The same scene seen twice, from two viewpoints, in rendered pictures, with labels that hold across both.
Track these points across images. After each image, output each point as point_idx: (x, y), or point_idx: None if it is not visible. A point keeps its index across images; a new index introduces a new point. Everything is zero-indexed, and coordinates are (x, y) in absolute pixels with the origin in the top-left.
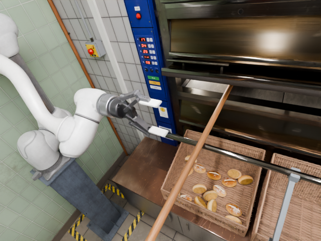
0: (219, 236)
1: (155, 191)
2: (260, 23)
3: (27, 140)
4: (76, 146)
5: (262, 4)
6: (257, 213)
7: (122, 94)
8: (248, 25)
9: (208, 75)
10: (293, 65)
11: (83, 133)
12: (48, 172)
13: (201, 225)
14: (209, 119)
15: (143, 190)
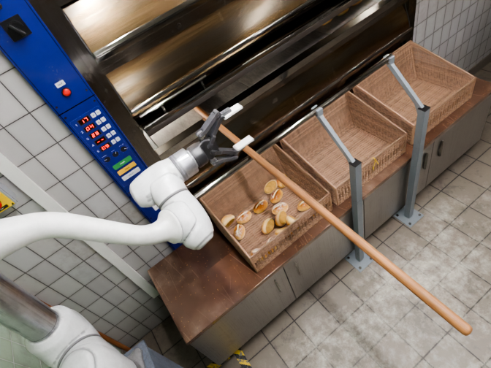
0: (323, 231)
1: (240, 281)
2: (197, 28)
3: (88, 361)
4: (207, 218)
5: (192, 11)
6: None
7: (197, 132)
8: (189, 35)
9: (198, 96)
10: (241, 47)
11: (197, 203)
12: None
13: (306, 242)
14: (229, 136)
15: (231, 297)
